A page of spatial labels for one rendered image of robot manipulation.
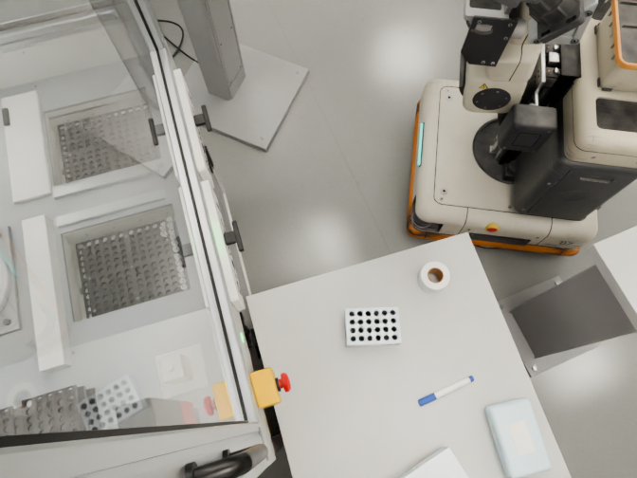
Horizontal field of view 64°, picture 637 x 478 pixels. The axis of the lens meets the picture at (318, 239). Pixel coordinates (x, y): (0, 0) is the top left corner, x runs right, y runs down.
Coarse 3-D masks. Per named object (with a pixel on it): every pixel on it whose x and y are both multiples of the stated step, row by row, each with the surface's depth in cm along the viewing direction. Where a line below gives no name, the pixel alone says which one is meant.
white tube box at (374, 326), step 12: (348, 312) 118; (360, 312) 120; (372, 312) 118; (384, 312) 121; (396, 312) 118; (348, 324) 118; (360, 324) 118; (372, 324) 118; (384, 324) 118; (396, 324) 118; (348, 336) 117; (360, 336) 117; (372, 336) 117; (384, 336) 118; (396, 336) 117
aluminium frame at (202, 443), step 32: (160, 32) 121; (160, 64) 117; (192, 160) 110; (192, 192) 107; (224, 288) 101; (224, 320) 99; (256, 416) 93; (0, 448) 18; (32, 448) 20; (64, 448) 22; (96, 448) 25; (128, 448) 30; (160, 448) 35; (192, 448) 46; (224, 448) 57
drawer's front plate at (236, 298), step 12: (204, 192) 114; (216, 204) 118; (216, 216) 112; (216, 228) 111; (216, 240) 110; (228, 252) 115; (228, 264) 109; (228, 276) 108; (228, 288) 107; (240, 288) 118; (240, 300) 109
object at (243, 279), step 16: (208, 160) 166; (224, 192) 204; (224, 208) 188; (224, 224) 166; (240, 256) 197; (240, 272) 177; (256, 352) 151; (256, 368) 136; (272, 416) 143; (272, 432) 130
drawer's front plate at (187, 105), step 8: (176, 72) 125; (176, 80) 124; (184, 80) 128; (184, 88) 123; (184, 96) 122; (184, 104) 122; (192, 104) 133; (184, 112) 121; (192, 112) 126; (192, 120) 120; (192, 128) 120; (192, 136) 119; (192, 144) 118; (200, 144) 121; (200, 152) 118; (200, 160) 117; (200, 168) 116; (208, 176) 120
